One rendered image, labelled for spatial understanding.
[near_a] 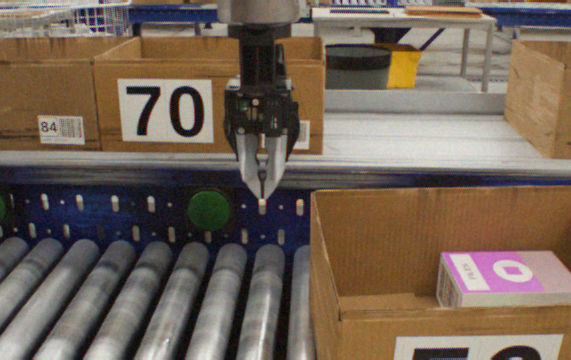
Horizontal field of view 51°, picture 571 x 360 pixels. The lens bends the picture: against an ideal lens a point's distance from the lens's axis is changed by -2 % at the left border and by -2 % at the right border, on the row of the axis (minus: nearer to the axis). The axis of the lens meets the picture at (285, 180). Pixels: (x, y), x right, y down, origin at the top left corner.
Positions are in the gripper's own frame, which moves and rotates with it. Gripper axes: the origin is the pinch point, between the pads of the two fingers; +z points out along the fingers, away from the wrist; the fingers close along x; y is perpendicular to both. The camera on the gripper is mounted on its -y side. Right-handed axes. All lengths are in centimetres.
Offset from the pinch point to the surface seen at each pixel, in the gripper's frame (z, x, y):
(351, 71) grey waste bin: 38, 34, -282
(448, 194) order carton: 3.2, 24.6, -5.9
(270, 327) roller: 19.9, 0.8, 1.1
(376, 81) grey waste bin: 45, 50, -287
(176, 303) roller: 19.4, -12.8, -3.7
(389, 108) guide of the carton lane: 5, 24, -61
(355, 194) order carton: 2.9, 12.0, -4.9
